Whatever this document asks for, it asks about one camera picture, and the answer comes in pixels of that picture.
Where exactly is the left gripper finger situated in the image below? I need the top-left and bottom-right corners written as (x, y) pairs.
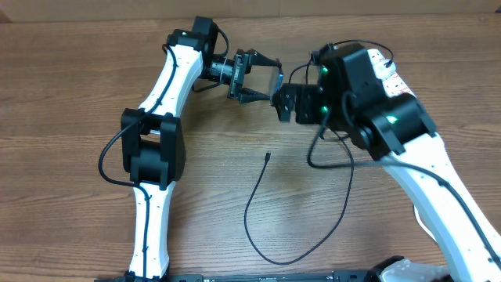
top-left (239, 88), bottom-right (271, 104)
top-left (248, 49), bottom-right (282, 69)

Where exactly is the blue Samsung Galaxy smartphone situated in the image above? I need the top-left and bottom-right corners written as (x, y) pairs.
top-left (269, 67), bottom-right (283, 97)

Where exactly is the black USB charging cable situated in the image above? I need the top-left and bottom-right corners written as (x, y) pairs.
top-left (243, 38), bottom-right (395, 266)

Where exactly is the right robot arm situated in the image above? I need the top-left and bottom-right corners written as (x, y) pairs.
top-left (270, 42), bottom-right (500, 281)

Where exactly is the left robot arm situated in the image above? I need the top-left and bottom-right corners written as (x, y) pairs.
top-left (121, 16), bottom-right (283, 281)

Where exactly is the white USB charger plug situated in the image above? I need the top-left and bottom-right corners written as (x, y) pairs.
top-left (373, 59), bottom-right (396, 80)

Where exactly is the white power strip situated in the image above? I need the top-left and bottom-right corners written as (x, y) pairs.
top-left (367, 49), bottom-right (414, 97)

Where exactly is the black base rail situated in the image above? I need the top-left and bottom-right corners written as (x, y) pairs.
top-left (95, 269), bottom-right (380, 282)

